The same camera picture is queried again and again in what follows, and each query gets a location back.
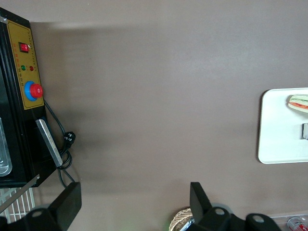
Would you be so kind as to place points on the black tray sealing machine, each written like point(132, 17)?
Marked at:
point(14, 144)

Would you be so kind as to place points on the beige plastic serving tray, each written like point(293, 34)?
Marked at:
point(276, 125)

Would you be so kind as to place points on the silver sealer mould tray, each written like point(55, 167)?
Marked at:
point(4, 156)

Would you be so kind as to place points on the red cola bottle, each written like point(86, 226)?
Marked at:
point(297, 223)

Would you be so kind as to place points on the wrapped triangle sandwich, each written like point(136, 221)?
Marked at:
point(299, 103)

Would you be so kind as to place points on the aluminium foil tray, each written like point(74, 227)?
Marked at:
point(189, 220)

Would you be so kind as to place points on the small black gum packet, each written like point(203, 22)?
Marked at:
point(305, 131)

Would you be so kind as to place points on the clear acrylic bottle rack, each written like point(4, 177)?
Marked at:
point(281, 217)

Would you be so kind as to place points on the light tan wicker basket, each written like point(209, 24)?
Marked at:
point(179, 219)

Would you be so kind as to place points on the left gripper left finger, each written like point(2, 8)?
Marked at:
point(65, 207)

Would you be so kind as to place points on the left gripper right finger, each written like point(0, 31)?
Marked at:
point(199, 204)

